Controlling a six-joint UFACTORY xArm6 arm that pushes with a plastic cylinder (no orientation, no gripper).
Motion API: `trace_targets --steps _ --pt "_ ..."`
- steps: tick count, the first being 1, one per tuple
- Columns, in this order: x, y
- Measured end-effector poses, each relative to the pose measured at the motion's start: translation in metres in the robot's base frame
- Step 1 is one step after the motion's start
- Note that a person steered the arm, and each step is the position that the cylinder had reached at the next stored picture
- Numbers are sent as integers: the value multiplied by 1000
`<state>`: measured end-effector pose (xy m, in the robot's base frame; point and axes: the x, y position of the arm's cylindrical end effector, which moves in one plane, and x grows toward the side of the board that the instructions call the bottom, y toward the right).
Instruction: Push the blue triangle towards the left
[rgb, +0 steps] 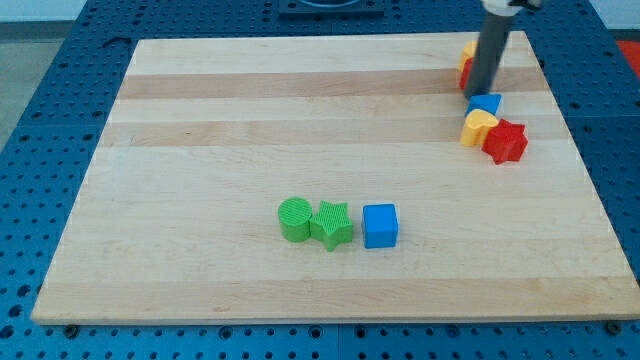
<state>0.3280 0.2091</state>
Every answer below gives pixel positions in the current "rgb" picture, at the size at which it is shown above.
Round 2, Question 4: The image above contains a yellow heart block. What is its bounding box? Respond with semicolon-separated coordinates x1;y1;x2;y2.
460;109;499;147

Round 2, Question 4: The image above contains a blue cube block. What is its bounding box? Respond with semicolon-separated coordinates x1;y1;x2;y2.
362;204;399;249

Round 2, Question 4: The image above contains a green star block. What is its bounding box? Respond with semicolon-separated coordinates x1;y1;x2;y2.
309;200;353;252

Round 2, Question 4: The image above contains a red block behind rod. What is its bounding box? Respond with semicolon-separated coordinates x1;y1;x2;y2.
459;58;473;90

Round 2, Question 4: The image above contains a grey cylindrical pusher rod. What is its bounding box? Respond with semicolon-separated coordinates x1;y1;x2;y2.
464;12;515;99

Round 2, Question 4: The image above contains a white arm end mount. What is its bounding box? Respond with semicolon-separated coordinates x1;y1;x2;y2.
481;0;543;17

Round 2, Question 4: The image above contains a blue triangle block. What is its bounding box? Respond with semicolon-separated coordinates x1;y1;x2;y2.
466;94;502;115

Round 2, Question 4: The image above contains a green cylinder block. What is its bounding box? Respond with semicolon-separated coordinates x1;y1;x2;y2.
277;197;312;242

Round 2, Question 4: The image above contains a yellow block behind rod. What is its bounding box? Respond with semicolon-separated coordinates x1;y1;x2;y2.
458;40;477;72

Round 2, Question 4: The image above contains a wooden board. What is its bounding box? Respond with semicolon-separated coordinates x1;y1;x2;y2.
31;31;639;325

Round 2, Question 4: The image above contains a red star block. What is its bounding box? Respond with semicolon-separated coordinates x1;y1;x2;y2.
482;119;528;165

